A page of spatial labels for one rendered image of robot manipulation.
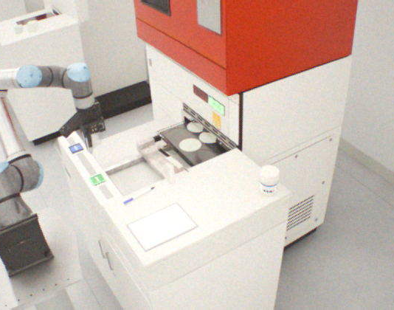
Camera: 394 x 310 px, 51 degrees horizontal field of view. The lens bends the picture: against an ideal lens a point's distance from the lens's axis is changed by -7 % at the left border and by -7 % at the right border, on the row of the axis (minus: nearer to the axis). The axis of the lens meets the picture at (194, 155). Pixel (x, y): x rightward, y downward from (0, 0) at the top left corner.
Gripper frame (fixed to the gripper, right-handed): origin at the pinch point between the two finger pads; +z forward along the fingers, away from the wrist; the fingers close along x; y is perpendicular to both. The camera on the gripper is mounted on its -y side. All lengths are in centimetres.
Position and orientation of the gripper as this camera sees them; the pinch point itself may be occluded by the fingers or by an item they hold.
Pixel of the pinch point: (88, 151)
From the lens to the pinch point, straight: 169.9
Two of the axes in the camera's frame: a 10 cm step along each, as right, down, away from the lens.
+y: 8.5, -3.5, 4.0
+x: -5.3, -4.9, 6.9
